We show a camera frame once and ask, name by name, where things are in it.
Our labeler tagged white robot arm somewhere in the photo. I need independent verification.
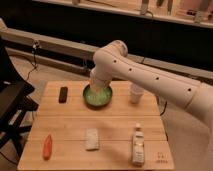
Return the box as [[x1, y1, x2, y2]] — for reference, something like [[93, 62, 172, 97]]
[[90, 40, 213, 131]]

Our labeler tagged black eraser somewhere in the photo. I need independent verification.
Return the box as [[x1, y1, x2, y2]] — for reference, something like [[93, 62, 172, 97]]
[[59, 87, 68, 103]]

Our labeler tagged green bowl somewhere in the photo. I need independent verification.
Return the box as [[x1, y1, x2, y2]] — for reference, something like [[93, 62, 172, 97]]
[[83, 85, 113, 107]]

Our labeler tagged white sponge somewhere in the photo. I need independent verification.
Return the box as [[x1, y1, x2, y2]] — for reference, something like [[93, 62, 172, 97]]
[[85, 128, 99, 151]]

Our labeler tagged white dressing bottle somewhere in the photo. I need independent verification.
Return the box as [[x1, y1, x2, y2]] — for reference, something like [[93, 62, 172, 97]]
[[132, 123, 145, 167]]

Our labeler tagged orange carrot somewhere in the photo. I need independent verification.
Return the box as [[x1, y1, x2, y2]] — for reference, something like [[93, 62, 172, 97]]
[[42, 135, 52, 160]]

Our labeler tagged black chair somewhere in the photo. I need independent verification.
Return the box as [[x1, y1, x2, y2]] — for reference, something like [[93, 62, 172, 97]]
[[0, 36, 38, 157]]

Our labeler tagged black hanging cable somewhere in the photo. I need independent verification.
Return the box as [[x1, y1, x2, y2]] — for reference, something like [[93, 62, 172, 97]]
[[25, 39, 41, 82]]

